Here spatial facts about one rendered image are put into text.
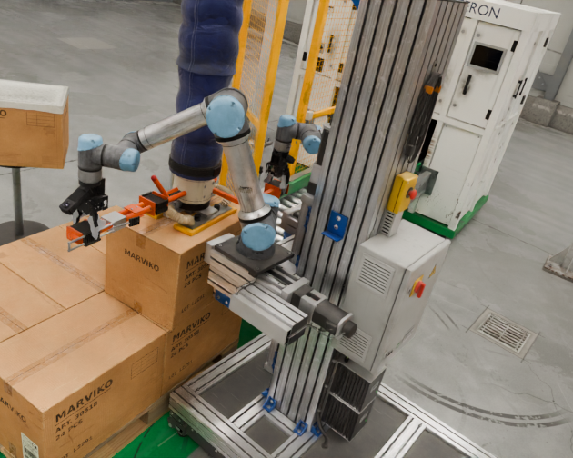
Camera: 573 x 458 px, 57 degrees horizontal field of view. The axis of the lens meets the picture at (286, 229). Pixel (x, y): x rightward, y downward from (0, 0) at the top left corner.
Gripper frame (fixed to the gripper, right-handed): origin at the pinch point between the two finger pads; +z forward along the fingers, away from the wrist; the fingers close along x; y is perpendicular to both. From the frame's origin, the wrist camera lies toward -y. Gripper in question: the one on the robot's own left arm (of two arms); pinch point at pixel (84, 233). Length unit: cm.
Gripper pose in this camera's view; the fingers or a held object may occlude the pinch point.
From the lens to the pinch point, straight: 199.6
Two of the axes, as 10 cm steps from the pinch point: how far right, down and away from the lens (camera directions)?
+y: 4.9, -3.3, 8.0
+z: -1.9, 8.6, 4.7
